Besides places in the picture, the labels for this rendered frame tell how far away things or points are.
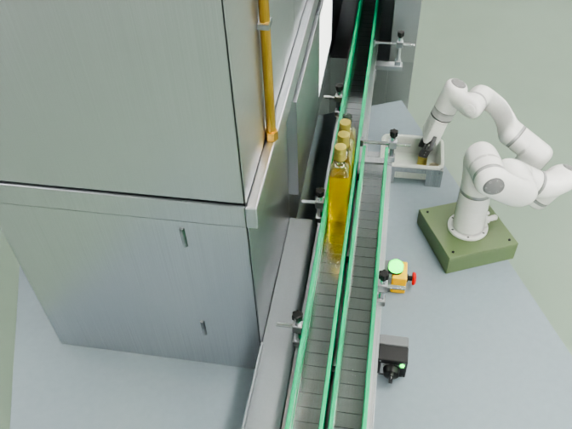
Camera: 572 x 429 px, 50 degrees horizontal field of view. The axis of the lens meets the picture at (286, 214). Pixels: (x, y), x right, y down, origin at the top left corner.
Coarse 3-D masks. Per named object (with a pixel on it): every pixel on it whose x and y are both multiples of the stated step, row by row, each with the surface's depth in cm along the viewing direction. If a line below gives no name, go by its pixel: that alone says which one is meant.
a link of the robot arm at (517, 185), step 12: (492, 168) 170; (504, 168) 171; (516, 168) 178; (528, 168) 180; (480, 180) 171; (492, 180) 170; (504, 180) 170; (516, 180) 171; (528, 180) 173; (540, 180) 181; (480, 192) 174; (492, 192) 172; (504, 192) 172; (516, 192) 173; (528, 192) 173; (516, 204) 176; (528, 204) 177
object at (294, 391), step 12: (360, 0) 275; (360, 12) 279; (348, 72) 235; (348, 84) 239; (336, 132) 210; (324, 204) 186; (324, 216) 183; (324, 228) 187; (312, 276) 167; (312, 288) 164; (312, 300) 168; (300, 336) 154; (300, 348) 152; (300, 360) 150; (300, 372) 153; (288, 420) 139
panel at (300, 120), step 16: (320, 0) 201; (304, 64) 175; (304, 80) 174; (304, 96) 178; (304, 112) 181; (288, 128) 169; (304, 128) 185; (288, 144) 174; (304, 144) 189; (288, 160) 178; (304, 160) 193
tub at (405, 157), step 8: (384, 136) 227; (400, 136) 227; (408, 136) 227; (416, 136) 227; (416, 144) 228; (440, 144) 224; (384, 152) 226; (400, 152) 232; (408, 152) 231; (416, 152) 231; (432, 152) 230; (440, 152) 221; (400, 160) 229; (408, 160) 228; (416, 160) 228; (432, 160) 228; (440, 160) 218; (416, 168) 216; (424, 168) 215; (432, 168) 215; (440, 168) 215
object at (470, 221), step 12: (456, 204) 192; (468, 204) 186; (480, 204) 185; (456, 216) 193; (468, 216) 189; (480, 216) 188; (492, 216) 196; (456, 228) 195; (468, 228) 192; (480, 228) 193; (468, 240) 193
